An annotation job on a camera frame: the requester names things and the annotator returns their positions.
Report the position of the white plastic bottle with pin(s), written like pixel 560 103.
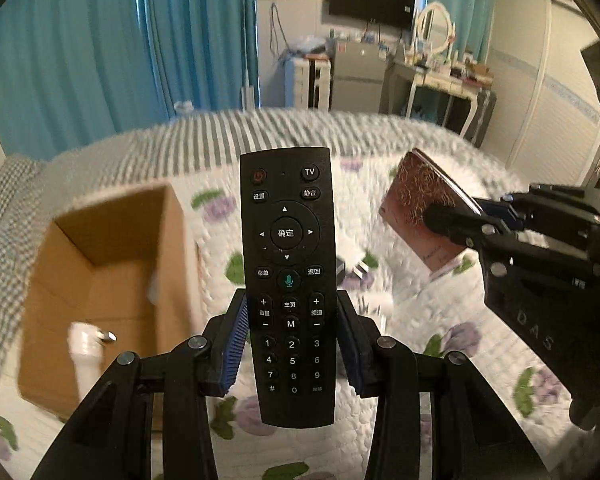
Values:
pixel 86 355

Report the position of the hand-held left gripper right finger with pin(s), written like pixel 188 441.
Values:
pixel 351 352

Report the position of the narrow blue curtain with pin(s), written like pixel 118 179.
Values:
pixel 460 5

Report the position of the black wall television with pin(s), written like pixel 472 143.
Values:
pixel 370 0

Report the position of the brown patterned box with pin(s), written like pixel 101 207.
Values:
pixel 415 195

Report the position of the grey refrigerator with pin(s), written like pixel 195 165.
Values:
pixel 357 75

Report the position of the wide blue curtain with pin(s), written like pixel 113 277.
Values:
pixel 105 45

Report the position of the blue and white storage rack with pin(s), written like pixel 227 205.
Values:
pixel 310 82

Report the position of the small white charger plug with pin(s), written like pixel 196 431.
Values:
pixel 357 271

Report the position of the white framed oval mirror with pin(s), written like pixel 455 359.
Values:
pixel 434 25

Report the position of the grey striped bed sheet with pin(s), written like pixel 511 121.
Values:
pixel 130 145

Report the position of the white wardrobe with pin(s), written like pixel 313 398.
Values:
pixel 540 90

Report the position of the white vanity table with mirror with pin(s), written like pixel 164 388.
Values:
pixel 397 90

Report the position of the black remote control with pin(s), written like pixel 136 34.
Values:
pixel 290 280

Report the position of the white dressing table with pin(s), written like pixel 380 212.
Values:
pixel 447 82

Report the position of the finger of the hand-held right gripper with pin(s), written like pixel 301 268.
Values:
pixel 505 212
pixel 455 222

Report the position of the cardboard box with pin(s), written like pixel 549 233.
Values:
pixel 100 280

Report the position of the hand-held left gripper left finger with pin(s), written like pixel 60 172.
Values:
pixel 234 347

